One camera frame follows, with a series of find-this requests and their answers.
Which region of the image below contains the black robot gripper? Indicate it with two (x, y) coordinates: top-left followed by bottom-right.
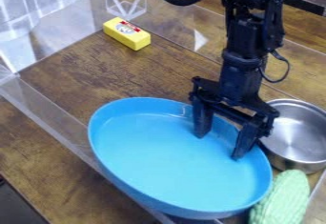
(189, 50), (279, 159)

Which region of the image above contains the blue plastic tray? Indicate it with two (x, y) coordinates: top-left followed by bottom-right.
(88, 97), (272, 220)

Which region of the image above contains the pale green bumpy toy gourd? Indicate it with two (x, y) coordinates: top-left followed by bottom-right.
(248, 170), (309, 224)

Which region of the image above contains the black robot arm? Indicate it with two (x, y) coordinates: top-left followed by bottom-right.
(189, 0), (284, 159)

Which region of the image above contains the stainless steel pot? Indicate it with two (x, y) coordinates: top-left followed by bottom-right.
(260, 99), (326, 174)

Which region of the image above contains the yellow rectangular block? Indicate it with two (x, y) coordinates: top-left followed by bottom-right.
(101, 17), (150, 51)

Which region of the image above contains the clear acrylic enclosure wall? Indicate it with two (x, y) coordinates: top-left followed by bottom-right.
(0, 0), (326, 224)

